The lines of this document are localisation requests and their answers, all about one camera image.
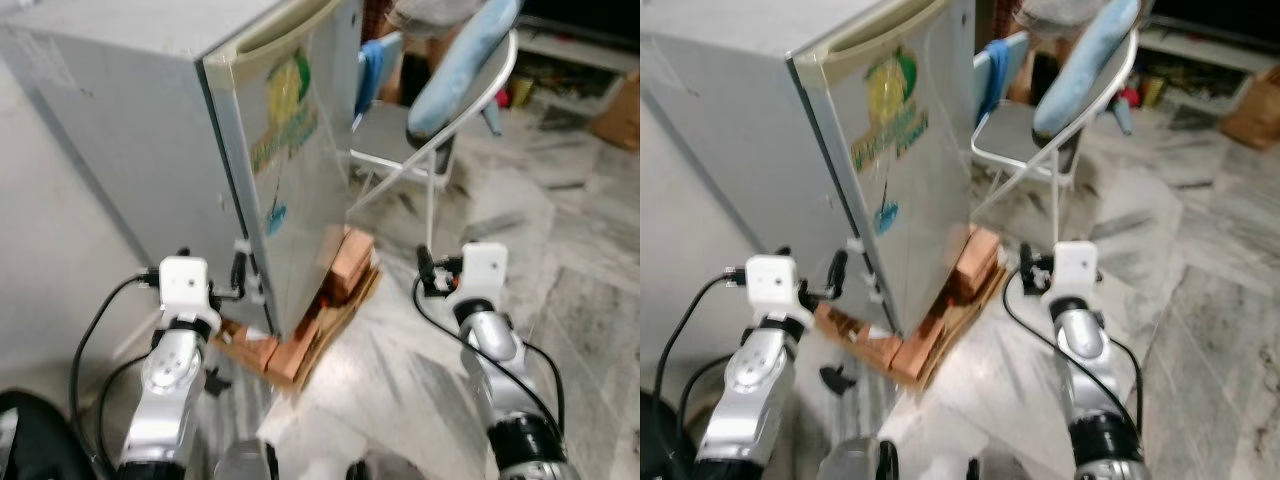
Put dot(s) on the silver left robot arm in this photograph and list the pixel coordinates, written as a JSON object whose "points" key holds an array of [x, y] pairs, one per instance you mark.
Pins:
{"points": [[165, 390], [745, 390]]}

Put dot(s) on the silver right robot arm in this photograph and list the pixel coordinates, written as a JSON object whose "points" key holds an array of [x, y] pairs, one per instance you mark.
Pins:
{"points": [[1085, 345], [495, 345]]}

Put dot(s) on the grey mini fridge cabinet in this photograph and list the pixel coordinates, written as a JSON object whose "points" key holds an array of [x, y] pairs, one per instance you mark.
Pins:
{"points": [[720, 110], [110, 110]]}

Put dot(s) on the small blue sticker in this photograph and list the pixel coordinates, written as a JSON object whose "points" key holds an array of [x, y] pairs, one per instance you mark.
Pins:
{"points": [[885, 217], [277, 217]]}

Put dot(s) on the flat brown cardboard sheet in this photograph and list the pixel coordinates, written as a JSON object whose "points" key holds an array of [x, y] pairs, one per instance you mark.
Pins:
{"points": [[340, 320], [965, 325]]}

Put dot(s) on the small black floor object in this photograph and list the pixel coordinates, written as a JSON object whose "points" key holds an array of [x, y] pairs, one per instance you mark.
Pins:
{"points": [[838, 380], [217, 381]]}

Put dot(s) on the white metal folding chair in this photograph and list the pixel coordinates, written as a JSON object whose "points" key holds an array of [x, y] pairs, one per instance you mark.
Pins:
{"points": [[1000, 140], [380, 130]]}

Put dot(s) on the yellow green logo sticker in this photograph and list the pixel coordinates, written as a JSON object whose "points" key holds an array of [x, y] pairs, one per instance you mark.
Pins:
{"points": [[285, 105], [890, 105]]}

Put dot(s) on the bright blue cloth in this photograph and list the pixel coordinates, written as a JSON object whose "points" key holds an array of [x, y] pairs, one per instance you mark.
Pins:
{"points": [[992, 75], [370, 75]]}

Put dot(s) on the light blue chair cushion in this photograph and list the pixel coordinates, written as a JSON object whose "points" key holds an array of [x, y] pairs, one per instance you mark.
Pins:
{"points": [[1085, 75], [460, 75]]}

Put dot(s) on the brown cardboard box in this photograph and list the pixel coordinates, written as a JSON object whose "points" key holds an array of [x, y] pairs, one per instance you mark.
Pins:
{"points": [[1255, 110], [620, 115]]}

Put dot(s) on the black robot torso shell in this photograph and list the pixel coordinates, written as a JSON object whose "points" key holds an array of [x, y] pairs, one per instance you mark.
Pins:
{"points": [[655, 450], [28, 445]]}

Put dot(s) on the grey cloth bundle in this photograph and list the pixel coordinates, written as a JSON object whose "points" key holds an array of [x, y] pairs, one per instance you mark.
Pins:
{"points": [[1055, 15], [430, 15]]}

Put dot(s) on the low white shelf unit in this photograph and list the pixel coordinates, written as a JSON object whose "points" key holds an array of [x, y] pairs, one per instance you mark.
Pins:
{"points": [[580, 60], [1200, 60]]}

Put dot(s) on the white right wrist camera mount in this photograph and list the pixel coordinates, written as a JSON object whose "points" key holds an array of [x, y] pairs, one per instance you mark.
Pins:
{"points": [[484, 268], [1072, 266]]}

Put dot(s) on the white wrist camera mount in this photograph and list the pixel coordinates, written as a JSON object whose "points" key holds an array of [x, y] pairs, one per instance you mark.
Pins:
{"points": [[185, 285], [1072, 266], [772, 285], [484, 268]]}

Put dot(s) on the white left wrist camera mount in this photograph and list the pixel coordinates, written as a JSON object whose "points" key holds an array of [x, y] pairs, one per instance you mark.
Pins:
{"points": [[185, 285], [772, 285]]}

